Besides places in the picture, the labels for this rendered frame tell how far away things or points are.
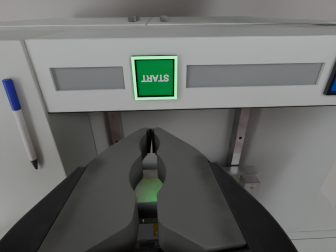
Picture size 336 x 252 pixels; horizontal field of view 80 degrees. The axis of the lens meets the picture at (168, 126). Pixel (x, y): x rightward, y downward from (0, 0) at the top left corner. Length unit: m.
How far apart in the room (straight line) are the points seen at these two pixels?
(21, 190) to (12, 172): 0.04
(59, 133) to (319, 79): 0.38
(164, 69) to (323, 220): 0.83
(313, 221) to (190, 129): 0.62
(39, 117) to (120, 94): 0.12
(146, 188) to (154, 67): 0.31
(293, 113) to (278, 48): 0.26
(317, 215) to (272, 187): 0.33
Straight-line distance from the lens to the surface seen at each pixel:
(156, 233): 0.59
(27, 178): 0.41
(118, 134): 0.44
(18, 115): 0.33
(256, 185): 0.50
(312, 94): 0.35
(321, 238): 0.91
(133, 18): 0.60
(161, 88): 0.27
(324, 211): 1.00
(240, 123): 0.45
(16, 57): 0.31
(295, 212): 0.80
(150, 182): 0.48
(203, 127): 0.47
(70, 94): 0.30
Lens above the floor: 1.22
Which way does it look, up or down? 60 degrees down
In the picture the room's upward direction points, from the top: 175 degrees clockwise
